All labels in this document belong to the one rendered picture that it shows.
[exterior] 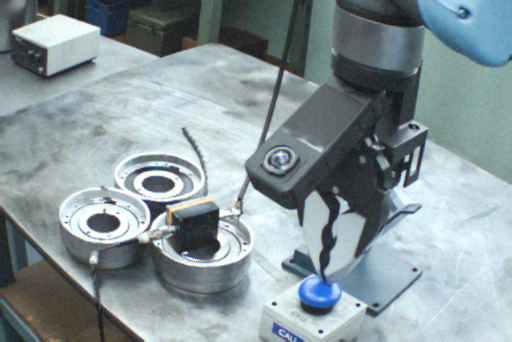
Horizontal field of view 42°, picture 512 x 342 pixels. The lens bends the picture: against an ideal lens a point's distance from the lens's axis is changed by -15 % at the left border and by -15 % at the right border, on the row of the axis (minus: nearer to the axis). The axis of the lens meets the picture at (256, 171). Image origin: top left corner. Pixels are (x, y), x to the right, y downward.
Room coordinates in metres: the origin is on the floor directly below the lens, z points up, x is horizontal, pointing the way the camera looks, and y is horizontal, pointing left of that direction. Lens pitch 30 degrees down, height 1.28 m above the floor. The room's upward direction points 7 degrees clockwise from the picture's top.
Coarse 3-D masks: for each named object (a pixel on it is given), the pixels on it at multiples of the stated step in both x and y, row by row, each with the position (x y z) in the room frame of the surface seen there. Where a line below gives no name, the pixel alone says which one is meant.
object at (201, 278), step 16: (160, 224) 0.65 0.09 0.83; (224, 224) 0.67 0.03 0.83; (240, 224) 0.66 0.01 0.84; (160, 240) 0.63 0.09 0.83; (224, 240) 0.64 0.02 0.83; (240, 240) 0.65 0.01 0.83; (160, 256) 0.59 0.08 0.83; (192, 256) 0.61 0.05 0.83; (208, 256) 0.61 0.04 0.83; (224, 256) 0.62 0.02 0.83; (240, 256) 0.60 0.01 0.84; (160, 272) 0.61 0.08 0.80; (176, 272) 0.58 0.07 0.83; (192, 272) 0.58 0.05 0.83; (208, 272) 0.58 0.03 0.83; (224, 272) 0.59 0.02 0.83; (240, 272) 0.60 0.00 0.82; (192, 288) 0.59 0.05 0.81; (208, 288) 0.59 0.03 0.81; (224, 288) 0.60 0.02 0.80
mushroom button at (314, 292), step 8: (312, 280) 0.54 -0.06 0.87; (320, 280) 0.54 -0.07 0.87; (304, 288) 0.53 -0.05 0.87; (312, 288) 0.53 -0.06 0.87; (320, 288) 0.53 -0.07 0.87; (328, 288) 0.53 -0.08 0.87; (336, 288) 0.53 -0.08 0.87; (304, 296) 0.52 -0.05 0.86; (312, 296) 0.52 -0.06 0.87; (320, 296) 0.52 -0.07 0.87; (328, 296) 0.52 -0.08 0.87; (336, 296) 0.52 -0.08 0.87; (312, 304) 0.51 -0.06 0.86; (320, 304) 0.51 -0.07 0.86; (328, 304) 0.51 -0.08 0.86
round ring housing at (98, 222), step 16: (80, 192) 0.68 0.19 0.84; (96, 192) 0.69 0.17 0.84; (112, 192) 0.69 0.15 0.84; (128, 192) 0.69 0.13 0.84; (64, 208) 0.65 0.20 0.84; (80, 208) 0.67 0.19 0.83; (96, 208) 0.67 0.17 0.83; (128, 208) 0.68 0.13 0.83; (144, 208) 0.67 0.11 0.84; (64, 224) 0.61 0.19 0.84; (80, 224) 0.63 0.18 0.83; (96, 224) 0.66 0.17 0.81; (112, 224) 0.66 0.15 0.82; (128, 224) 0.65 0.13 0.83; (144, 224) 0.65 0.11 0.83; (64, 240) 0.61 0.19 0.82; (80, 240) 0.59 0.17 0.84; (96, 240) 0.59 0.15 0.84; (112, 240) 0.60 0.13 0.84; (80, 256) 0.59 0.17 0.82; (96, 256) 0.59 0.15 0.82; (112, 256) 0.60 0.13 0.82; (128, 256) 0.61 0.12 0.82
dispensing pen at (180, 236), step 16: (192, 208) 0.63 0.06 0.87; (208, 208) 0.64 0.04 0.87; (240, 208) 0.66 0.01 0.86; (176, 224) 0.61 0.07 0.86; (192, 224) 0.62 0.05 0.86; (208, 224) 0.63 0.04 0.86; (128, 240) 0.59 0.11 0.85; (144, 240) 0.59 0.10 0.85; (176, 240) 0.61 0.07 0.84; (192, 240) 0.62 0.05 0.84; (208, 240) 0.63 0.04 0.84
